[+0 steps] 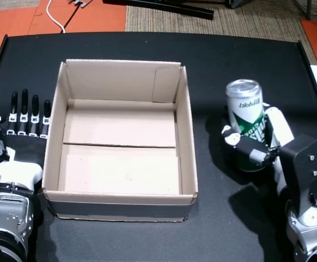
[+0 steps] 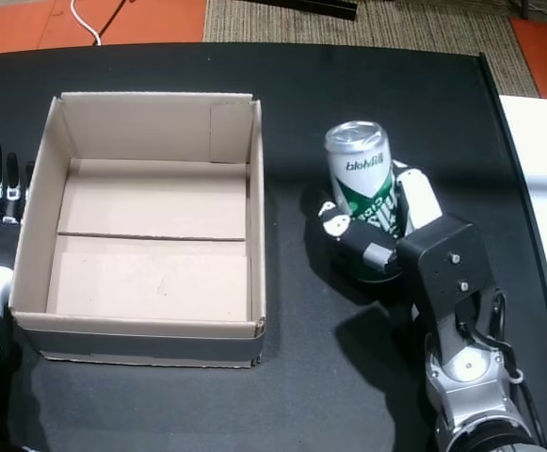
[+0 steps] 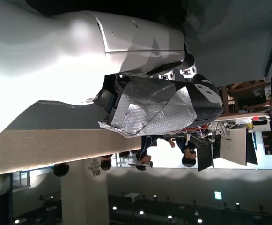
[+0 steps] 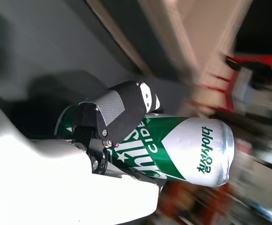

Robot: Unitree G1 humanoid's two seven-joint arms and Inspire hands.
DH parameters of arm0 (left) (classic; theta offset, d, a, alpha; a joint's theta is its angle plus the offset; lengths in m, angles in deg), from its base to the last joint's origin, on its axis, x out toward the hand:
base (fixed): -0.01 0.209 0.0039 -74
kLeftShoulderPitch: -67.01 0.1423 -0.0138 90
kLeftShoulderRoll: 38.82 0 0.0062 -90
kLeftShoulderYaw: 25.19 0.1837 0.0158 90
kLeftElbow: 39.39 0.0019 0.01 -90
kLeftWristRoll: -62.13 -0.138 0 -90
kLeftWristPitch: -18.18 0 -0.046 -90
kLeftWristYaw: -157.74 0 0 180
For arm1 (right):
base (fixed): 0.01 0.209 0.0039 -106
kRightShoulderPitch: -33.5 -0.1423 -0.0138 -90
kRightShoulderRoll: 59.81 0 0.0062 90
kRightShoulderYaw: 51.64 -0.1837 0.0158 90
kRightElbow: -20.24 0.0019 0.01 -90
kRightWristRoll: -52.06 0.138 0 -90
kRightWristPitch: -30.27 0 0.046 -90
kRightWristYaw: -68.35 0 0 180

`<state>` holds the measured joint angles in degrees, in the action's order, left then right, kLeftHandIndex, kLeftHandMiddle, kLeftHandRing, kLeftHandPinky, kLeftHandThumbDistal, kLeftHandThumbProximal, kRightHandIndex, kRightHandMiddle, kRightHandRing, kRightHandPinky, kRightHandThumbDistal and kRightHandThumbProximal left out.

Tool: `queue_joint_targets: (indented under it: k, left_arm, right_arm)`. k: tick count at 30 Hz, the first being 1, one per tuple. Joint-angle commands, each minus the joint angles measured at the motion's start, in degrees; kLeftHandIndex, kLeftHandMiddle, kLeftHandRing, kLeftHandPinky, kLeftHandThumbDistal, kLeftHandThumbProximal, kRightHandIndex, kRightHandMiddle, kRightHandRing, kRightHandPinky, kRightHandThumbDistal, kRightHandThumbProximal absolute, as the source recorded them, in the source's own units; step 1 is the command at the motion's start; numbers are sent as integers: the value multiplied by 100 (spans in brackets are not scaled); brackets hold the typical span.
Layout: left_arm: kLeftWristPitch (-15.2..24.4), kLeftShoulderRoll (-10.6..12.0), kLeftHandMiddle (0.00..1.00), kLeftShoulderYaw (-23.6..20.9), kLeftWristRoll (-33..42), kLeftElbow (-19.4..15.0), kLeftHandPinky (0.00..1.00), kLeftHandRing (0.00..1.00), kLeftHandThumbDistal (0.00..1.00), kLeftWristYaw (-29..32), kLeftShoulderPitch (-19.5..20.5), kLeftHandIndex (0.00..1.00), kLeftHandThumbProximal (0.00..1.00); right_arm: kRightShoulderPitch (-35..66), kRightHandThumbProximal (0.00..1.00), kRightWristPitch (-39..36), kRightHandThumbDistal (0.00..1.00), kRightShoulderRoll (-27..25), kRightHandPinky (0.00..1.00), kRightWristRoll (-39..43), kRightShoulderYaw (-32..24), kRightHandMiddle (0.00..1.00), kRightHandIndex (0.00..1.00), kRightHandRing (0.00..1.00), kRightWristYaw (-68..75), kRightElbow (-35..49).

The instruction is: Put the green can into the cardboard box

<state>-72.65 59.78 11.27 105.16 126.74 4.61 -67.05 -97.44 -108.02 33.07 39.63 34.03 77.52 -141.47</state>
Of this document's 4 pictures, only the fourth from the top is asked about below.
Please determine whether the orange red crate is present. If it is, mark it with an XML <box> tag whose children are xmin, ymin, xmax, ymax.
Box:
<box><xmin>223</xmin><ymin>54</ymin><xmax>272</xmax><ymax>82</ymax></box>

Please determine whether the green white soda can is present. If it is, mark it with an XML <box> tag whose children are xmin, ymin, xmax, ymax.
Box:
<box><xmin>54</xmin><ymin>105</ymin><xmax>235</xmax><ymax>188</ymax></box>

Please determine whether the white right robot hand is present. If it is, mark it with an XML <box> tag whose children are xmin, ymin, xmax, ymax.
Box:
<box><xmin>0</xmin><ymin>80</ymin><xmax>164</xmax><ymax>225</ymax></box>

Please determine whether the beige felt partition board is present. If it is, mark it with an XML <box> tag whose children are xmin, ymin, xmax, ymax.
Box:
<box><xmin>135</xmin><ymin>0</ymin><xmax>251</xmax><ymax>97</ymax></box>

